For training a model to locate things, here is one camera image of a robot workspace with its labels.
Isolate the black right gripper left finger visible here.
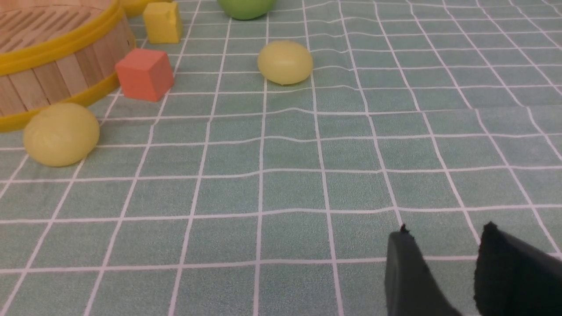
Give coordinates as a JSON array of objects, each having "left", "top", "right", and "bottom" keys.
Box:
[{"left": 385, "top": 224, "right": 461, "bottom": 316}]

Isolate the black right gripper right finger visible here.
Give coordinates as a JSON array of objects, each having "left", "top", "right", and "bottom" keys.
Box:
[{"left": 474, "top": 222, "right": 562, "bottom": 316}]

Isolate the yellow bun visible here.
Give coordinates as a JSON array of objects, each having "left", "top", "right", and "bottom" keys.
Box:
[
  {"left": 257, "top": 40, "right": 314, "bottom": 86},
  {"left": 23, "top": 103, "right": 100, "bottom": 167}
]

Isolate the yellow bun front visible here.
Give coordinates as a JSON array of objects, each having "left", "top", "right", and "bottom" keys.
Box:
[{"left": 23, "top": 103, "right": 100, "bottom": 167}]

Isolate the bamboo steamer tray yellow rim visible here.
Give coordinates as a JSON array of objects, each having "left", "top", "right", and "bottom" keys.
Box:
[{"left": 0, "top": 0, "right": 136, "bottom": 133}]

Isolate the green checkered tablecloth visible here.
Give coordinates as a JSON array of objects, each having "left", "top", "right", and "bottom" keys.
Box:
[{"left": 1, "top": 0, "right": 561, "bottom": 316}]

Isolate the green apple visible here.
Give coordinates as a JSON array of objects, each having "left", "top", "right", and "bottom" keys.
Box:
[{"left": 217, "top": 0, "right": 277, "bottom": 21}]

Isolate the orange cube block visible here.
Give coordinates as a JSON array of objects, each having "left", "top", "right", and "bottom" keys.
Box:
[{"left": 115, "top": 48, "right": 175, "bottom": 102}]

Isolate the yellow cube block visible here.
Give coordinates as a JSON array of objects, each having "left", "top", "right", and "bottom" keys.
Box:
[{"left": 143, "top": 2, "right": 183, "bottom": 44}]

